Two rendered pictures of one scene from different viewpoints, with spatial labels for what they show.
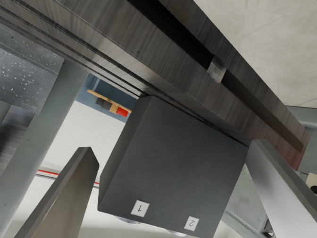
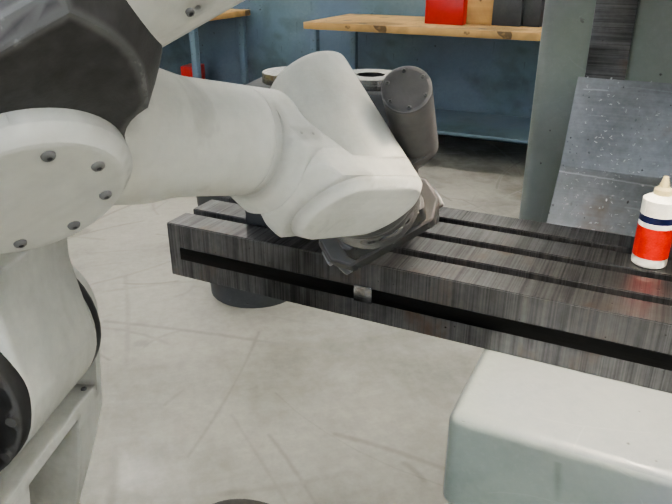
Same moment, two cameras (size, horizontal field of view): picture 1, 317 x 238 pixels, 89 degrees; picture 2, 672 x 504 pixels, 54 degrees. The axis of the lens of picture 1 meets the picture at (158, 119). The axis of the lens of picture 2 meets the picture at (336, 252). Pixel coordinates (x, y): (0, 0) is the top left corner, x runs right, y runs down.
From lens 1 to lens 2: 0.64 m
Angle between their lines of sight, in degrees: 20
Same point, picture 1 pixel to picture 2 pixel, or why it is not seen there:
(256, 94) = (304, 290)
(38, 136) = (567, 33)
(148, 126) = not seen: hidden behind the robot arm
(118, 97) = (479, 52)
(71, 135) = not seen: outside the picture
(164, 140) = not seen: hidden behind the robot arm
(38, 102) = (581, 102)
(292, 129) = (220, 271)
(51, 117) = (557, 78)
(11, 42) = (629, 193)
